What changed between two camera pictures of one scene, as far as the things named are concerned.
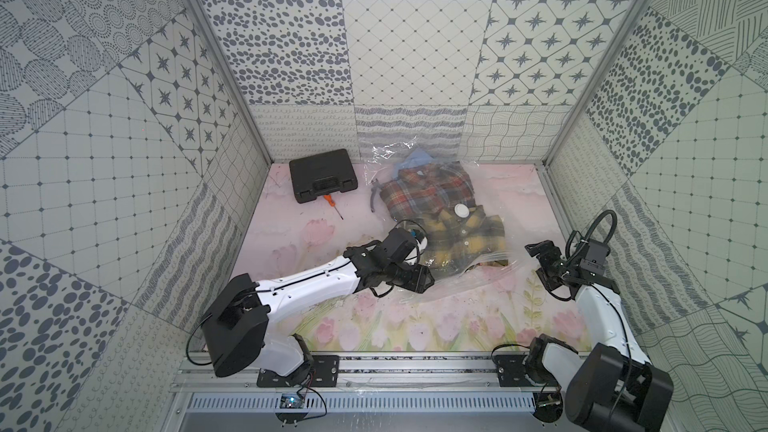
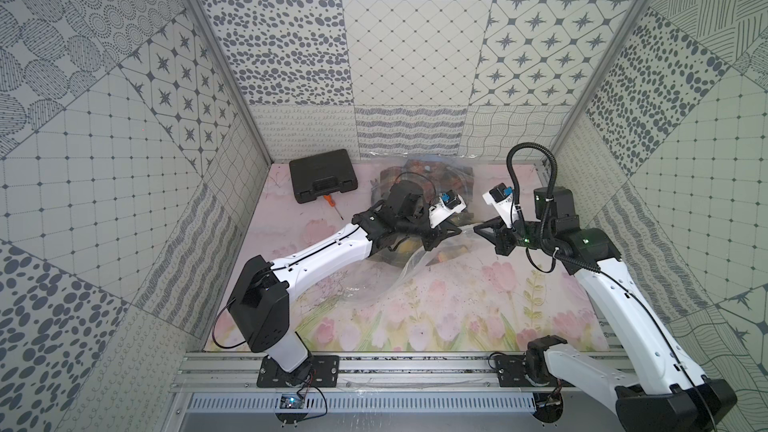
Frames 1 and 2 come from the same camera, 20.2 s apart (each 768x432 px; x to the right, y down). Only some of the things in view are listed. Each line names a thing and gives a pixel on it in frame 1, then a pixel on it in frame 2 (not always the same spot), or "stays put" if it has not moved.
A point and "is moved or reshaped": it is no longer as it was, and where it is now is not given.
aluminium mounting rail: (358, 371) stays put
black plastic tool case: (322, 173) stays put
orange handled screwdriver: (332, 203) stays put
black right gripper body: (554, 269) → (524, 234)
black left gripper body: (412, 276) → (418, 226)
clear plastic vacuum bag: (478, 233) is moved or reshaped
